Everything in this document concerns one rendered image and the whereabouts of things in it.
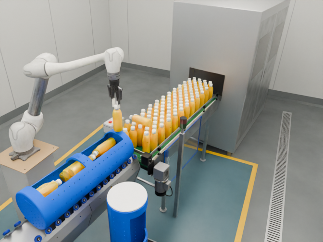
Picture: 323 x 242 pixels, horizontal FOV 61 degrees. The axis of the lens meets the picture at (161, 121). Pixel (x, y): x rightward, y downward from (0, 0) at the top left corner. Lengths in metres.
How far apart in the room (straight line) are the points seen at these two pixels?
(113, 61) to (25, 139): 0.99
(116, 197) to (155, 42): 5.08
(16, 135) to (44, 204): 0.79
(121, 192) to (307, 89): 4.92
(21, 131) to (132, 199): 1.05
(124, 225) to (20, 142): 1.07
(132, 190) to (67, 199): 0.44
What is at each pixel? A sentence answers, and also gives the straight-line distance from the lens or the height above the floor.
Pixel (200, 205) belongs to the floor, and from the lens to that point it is 3.38.
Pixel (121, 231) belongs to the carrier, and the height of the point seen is 0.84.
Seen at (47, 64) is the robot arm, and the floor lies 1.79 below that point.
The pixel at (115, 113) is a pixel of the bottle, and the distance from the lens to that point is 2.14.
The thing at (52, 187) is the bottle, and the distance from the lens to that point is 1.92.
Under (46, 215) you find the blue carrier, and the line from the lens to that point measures 1.85.
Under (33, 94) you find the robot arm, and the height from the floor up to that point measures 1.49.
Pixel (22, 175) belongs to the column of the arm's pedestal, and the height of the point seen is 0.91.
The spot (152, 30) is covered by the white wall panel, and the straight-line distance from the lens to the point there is 6.62.
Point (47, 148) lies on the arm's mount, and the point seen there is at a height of 1.01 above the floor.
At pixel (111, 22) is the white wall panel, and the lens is 7.13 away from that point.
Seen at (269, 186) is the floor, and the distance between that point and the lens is 3.86.
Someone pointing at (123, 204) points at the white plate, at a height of 1.04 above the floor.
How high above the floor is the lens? 2.46
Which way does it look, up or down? 31 degrees down
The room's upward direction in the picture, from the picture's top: 2 degrees clockwise
